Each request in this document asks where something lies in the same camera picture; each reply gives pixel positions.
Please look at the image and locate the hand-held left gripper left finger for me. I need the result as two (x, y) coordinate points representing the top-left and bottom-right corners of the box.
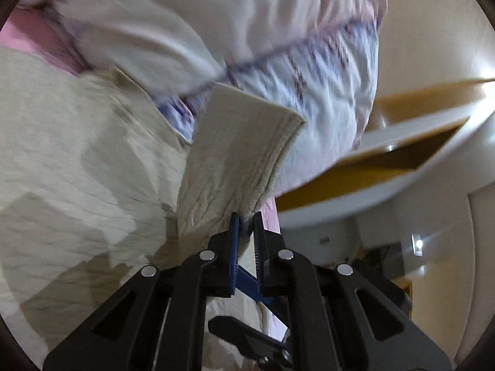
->
(42, 212), (242, 371)

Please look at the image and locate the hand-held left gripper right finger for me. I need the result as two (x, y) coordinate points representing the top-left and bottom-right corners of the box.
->
(252, 211), (454, 371)

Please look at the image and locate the beige knit garment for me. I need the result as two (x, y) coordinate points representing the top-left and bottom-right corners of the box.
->
(0, 44), (307, 371)

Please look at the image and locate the dark furniture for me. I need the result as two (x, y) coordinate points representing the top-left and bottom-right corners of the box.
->
(350, 245), (411, 310)

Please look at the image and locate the white and wooden cabinet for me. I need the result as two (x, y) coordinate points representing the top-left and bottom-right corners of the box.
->
(275, 77), (495, 237)

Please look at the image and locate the white door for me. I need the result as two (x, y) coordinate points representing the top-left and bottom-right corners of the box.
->
(452, 181), (495, 368)

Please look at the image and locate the pink bed sheet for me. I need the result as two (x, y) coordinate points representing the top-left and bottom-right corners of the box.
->
(0, 7), (88, 75)

